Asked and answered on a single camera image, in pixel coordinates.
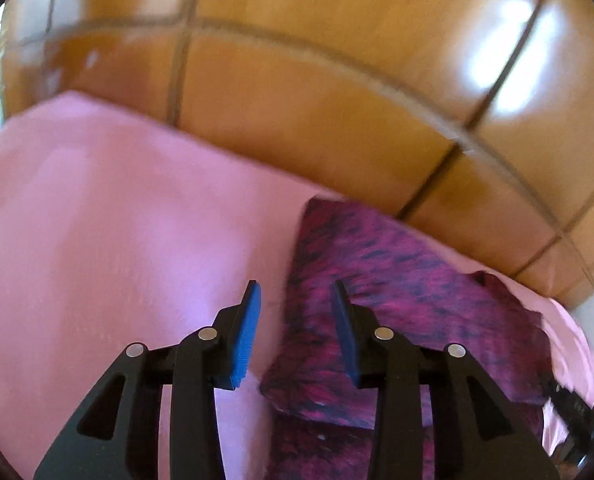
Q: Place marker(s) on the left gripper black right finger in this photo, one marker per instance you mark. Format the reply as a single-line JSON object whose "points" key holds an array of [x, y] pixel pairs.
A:
{"points": [[443, 394]]}

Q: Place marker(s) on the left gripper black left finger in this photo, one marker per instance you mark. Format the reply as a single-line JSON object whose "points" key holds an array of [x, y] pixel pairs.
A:
{"points": [[114, 432]]}

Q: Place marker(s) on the dark red patterned garment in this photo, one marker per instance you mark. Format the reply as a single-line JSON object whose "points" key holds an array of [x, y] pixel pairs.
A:
{"points": [[323, 423]]}

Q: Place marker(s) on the pink quilted bedspread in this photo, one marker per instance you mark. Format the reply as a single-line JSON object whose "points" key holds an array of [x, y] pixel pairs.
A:
{"points": [[114, 228]]}

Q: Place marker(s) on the wooden panelled headboard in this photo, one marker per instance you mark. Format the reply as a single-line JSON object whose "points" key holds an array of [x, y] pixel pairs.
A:
{"points": [[471, 120]]}

